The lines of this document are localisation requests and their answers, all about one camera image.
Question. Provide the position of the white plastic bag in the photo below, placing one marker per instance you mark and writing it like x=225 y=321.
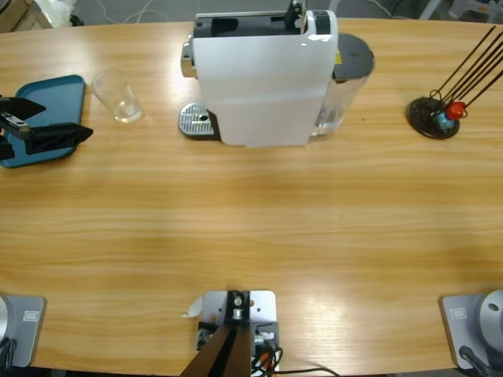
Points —
x=55 y=9

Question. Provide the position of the teal plastic tray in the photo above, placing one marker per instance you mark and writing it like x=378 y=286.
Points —
x=55 y=94

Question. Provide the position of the red coffee capsule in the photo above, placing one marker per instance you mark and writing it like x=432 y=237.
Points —
x=456 y=110

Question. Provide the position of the blue coffee capsule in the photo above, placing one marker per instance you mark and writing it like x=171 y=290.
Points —
x=444 y=121

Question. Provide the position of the white paper tab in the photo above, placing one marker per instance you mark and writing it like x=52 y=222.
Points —
x=194 y=308

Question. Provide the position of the brown cardboard box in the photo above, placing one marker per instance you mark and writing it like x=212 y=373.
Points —
x=19 y=19

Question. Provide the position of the clear drinking glass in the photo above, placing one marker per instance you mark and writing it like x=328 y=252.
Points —
x=118 y=102

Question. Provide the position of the black capsule holder with rods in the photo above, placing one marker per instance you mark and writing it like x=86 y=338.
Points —
x=422 y=114

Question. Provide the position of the white mount block dark post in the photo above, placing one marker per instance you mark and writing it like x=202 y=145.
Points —
x=261 y=304

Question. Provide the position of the white plastic stool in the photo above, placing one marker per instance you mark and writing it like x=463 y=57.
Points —
x=467 y=9

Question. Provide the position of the white capsule coffee machine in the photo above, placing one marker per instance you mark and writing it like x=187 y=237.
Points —
x=259 y=90

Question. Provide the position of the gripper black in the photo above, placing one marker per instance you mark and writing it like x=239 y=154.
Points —
x=12 y=125

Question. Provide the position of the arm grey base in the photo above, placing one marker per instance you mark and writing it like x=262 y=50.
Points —
x=23 y=318
x=460 y=318

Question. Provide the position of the clear water tank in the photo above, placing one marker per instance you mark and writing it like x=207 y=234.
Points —
x=346 y=98

